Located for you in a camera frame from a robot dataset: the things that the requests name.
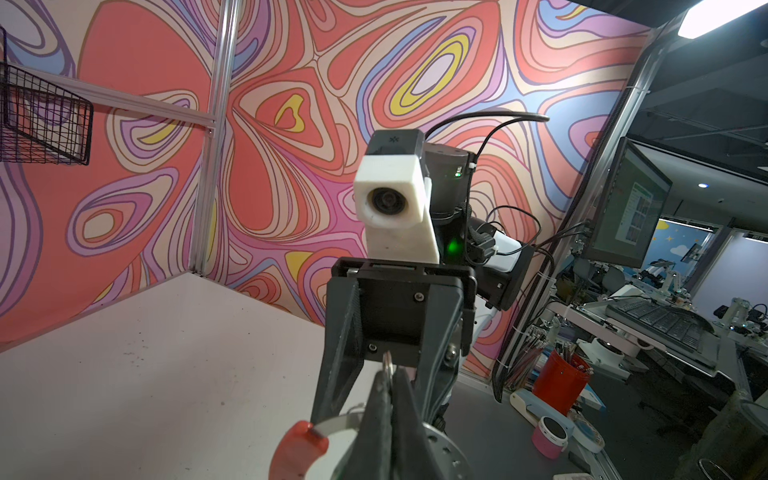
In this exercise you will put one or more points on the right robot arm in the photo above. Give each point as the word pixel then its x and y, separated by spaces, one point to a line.
pixel 499 261

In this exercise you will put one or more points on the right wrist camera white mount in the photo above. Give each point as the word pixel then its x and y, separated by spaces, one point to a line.
pixel 392 192

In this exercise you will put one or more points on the aluminium cage frame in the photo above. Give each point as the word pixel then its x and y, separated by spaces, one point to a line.
pixel 154 71

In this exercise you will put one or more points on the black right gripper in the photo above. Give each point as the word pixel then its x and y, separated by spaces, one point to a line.
pixel 415 310

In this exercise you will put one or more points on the black wire basket back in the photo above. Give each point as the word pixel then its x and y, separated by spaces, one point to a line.
pixel 41 123

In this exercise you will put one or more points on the pink tape roll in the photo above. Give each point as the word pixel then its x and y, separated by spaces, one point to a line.
pixel 550 438

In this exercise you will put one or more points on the metal keyring disc red grip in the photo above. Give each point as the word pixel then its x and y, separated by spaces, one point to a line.
pixel 308 451

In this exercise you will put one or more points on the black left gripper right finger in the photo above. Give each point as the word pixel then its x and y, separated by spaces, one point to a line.
pixel 411 454

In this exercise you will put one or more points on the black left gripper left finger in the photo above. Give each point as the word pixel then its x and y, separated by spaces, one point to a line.
pixel 370 456

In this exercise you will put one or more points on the black computer monitor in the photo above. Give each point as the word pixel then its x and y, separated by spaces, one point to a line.
pixel 628 209

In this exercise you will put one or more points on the red pen holder cup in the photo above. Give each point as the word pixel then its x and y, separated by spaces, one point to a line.
pixel 560 381

